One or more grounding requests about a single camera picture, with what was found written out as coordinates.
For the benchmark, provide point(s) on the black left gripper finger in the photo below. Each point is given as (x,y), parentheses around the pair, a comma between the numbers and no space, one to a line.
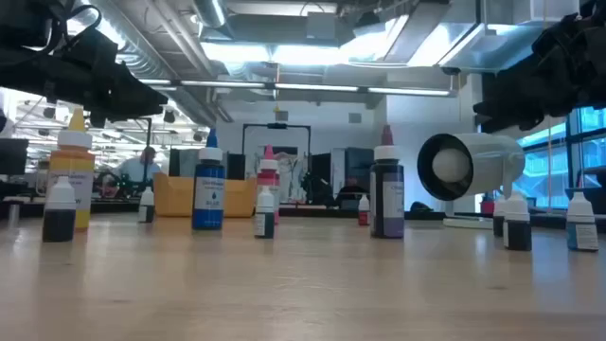
(137,97)

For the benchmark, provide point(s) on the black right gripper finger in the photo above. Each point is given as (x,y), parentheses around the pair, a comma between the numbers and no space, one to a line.
(511,102)

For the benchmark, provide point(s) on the large yellow food coloring bottle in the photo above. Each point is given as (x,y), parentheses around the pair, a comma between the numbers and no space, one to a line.
(71,166)

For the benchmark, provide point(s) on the small dark food coloring bottle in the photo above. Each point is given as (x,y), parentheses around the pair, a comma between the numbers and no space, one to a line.
(497,222)
(518,232)
(59,222)
(147,210)

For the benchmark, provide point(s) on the large blue food coloring bottle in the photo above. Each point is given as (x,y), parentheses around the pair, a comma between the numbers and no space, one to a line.
(208,189)

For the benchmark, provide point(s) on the small blue food coloring bottle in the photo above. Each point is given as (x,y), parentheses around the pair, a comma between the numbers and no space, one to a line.
(581,232)

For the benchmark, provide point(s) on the large pink food coloring bottle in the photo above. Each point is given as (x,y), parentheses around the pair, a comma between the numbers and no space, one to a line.
(269,173)

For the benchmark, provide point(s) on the large purple food coloring bottle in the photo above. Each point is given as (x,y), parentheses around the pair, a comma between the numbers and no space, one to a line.
(386,199)

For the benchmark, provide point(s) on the small green food coloring bottle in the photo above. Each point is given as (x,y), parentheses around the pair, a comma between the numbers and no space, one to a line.
(264,222)

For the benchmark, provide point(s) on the small red food coloring bottle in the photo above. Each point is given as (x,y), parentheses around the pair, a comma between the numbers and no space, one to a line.
(363,215)

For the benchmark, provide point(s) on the black track spotlight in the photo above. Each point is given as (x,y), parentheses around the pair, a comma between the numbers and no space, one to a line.
(169,116)
(49,113)

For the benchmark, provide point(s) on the person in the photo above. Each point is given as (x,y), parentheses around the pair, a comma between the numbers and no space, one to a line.
(137,168)
(350,194)

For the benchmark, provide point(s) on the black monitor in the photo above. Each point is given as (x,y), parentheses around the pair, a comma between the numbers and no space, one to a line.
(12,156)
(322,166)

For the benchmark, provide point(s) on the red container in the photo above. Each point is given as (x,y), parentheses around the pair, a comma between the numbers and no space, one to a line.
(487,207)

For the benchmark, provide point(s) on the yellow plastic bin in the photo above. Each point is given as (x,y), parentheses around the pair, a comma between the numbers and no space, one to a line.
(177,199)

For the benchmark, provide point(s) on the small black cabinet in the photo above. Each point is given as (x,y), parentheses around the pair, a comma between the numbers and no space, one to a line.
(237,166)

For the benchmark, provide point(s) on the black chair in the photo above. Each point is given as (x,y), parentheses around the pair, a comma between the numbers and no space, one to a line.
(602,199)

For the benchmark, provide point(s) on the white draped sheet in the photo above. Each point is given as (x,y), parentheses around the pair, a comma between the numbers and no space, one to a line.
(291,163)

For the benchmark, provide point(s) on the long ceiling light strip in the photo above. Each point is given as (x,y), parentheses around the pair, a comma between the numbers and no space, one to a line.
(312,87)

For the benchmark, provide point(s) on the grey ceiling box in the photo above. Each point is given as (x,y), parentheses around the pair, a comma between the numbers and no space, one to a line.
(322,26)

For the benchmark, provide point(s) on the silver ventilation duct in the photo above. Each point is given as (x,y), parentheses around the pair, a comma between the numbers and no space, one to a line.
(147,57)

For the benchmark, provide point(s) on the black gantry frame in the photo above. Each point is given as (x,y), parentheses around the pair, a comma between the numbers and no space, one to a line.
(148,151)
(284,126)

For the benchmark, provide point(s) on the black dome camera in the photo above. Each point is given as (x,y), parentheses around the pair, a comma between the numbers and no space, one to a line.
(450,71)

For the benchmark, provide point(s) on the black arched bracket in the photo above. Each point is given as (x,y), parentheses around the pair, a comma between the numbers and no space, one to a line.
(420,207)

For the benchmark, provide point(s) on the grey wall panel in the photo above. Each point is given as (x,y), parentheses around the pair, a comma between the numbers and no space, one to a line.
(355,118)
(281,116)

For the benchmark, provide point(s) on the grey metal post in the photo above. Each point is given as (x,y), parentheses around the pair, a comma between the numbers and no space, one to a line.
(14,215)

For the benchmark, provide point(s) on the black aluminium table frame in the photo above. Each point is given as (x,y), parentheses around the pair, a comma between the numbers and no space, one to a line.
(293,212)

